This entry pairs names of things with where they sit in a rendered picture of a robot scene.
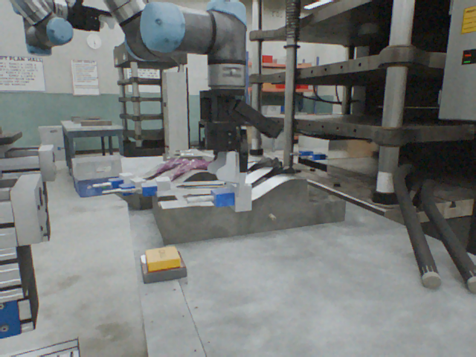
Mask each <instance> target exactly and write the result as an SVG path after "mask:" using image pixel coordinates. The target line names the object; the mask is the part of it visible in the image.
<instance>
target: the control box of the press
mask: <svg viewBox="0 0 476 357"><path fill-rule="evenodd" d="M449 15H451V24H450V30H449V36H448V48H447V55H446V66H445V73H444V80H443V90H439V97H438V103H437V105H440V110H439V117H438V118H439V119H440V120H452V121H462V124H466V125H467V126H472V124H474V126H475V133H474V137H473V155H474V158H475V161H476V0H451V2H450V9H449ZM466 252H469V253H471V254H472V255H474V256H476V189H475V198H474V203H473V209H472V218H471V224H470V229H469V238H468V239H467V244H466Z"/></svg>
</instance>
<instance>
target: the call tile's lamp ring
mask: <svg viewBox="0 0 476 357"><path fill-rule="evenodd" d="M177 252H178V255H179V256H180V258H181V267H175V268H166V269H160V270H155V271H147V267H146V262H145V257H146V256H142V257H141V260H142V265H143V270H144V274H149V273H155V272H160V271H169V270H174V269H180V268H186V266H185V264H184V261H183V259H182V257H181V254H180V251H177Z"/></svg>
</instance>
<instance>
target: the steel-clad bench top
mask: <svg viewBox="0 0 476 357"><path fill-rule="evenodd" d="M161 162H163V157H162V156H158V157H143V158H122V159H121V163H122V170H123V173H131V174H134V176H138V175H142V174H144V173H147V172H148V171H150V170H151V169H152V168H154V167H156V166H158V164H160V163H161ZM126 203H127V210H129V221H130V226H131V232H132V244H133V249H134V255H135V267H136V272H137V278H138V289H139V295H140V300H141V306H142V312H143V319H144V329H145V335H146V340H147V352H148V357H476V294H475V293H472V291H471V290H470V289H469V287H468V286H467V285H466V284H465V282H464V280H463V278H462V276H461V274H460V272H459V271H458V269H457V267H456V265H455V264H454V263H453V261H452V259H451V258H450V256H449V253H448V252H447V250H446V248H445V246H444V245H443V243H441V241H440V240H438V239H435V238H433V237H430V236H428V235H425V238H426V240H427V243H428V247H429V249H430V251H431V253H432V256H433V258H434V262H435V264H436V266H437V270H438V272H439V275H440V279H441V284H440V286H438V287H437V288H428V287H426V286H425V285H424V284H423V281H422V277H421V274H420V271H419V266H418V265H417V262H416V259H415V256H414V251H413V249H412V245H411V241H410V238H409V235H408V231H407V227H406V226H405V225H402V224H399V223H398V222H394V221H393V220H389V219H387V218H384V217H383V216H382V215H378V214H377V213H374V212H372V211H369V210H366V209H364V208H361V207H359V206H357V205H353V204H351V202H348V201H346V213H345V221H343V222H331V223H325V224H319V225H308V226H301V227H296V228H289V229H284V230H278V231H267V232H260V233H255V234H243V235H237V236H231V237H220V238H213V239H202V240H197V241H196V242H185V243H179V244H172V245H164V242H163V239H162V237H161V233H160V231H159V229H158V224H157V222H156V220H155V215H154V213H153V212H152V208H151V209H147V210H138V209H137V208H135V207H133V206H132V205H131V204H129V203H128V202H126ZM173 246H175V247H176V250H177V251H180V254H181V256H182V258H183V261H184V263H185V265H186V268H187V276H186V277H180V278H179V279H174V280H165V281H161V282H156V283H147V284H144V278H143V273H142V268H141V262H140V257H142V256H146V250H149V249H156V248H166V247H173ZM182 292H183V293H182ZM194 324H195V325H194ZM197 333H198V334H197ZM200 342H201V343H200Z"/></svg>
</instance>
